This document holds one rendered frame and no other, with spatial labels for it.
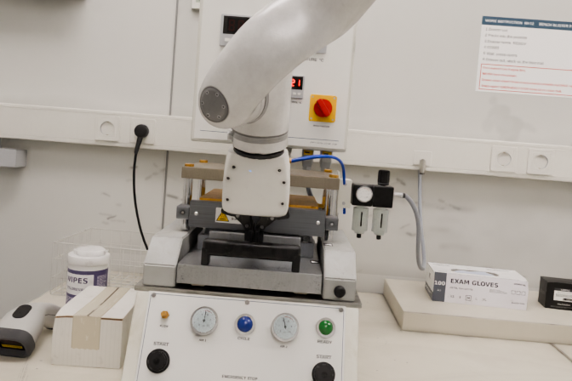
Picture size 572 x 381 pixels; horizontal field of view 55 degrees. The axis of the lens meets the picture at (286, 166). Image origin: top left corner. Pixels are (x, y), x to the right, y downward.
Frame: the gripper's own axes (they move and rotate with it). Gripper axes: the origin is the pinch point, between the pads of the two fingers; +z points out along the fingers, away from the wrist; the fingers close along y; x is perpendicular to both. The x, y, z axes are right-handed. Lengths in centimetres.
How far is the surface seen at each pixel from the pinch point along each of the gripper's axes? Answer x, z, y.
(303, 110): 33.6, -11.3, 6.6
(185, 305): -8.7, 7.7, -9.3
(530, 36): 82, -23, 69
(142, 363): -14.8, 13.8, -14.2
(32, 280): 57, 54, -68
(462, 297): 38, 35, 50
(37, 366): -4.9, 25.9, -35.6
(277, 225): 4.9, 0.4, 3.5
